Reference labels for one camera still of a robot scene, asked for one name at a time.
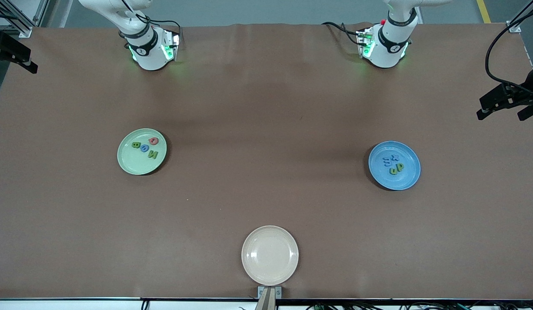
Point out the beige plate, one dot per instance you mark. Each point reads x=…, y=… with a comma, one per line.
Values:
x=270, y=255

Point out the brown table cover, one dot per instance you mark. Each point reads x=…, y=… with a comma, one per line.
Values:
x=266, y=86

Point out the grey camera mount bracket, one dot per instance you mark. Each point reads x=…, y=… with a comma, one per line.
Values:
x=269, y=292

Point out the light green plate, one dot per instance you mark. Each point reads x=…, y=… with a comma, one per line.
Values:
x=131, y=161

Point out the green letter N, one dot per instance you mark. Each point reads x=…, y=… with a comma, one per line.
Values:
x=153, y=154

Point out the silver corner bracket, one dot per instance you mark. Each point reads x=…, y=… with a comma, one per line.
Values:
x=513, y=26

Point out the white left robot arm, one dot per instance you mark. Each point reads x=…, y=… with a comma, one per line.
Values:
x=389, y=51

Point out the red letter A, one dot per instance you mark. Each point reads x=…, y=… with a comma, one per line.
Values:
x=150, y=141

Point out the blue letter m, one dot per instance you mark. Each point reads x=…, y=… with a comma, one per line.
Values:
x=386, y=162

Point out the blue plate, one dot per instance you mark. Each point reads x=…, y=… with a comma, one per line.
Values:
x=395, y=181

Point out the aluminium frame profile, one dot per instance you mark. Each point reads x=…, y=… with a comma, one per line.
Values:
x=8, y=26

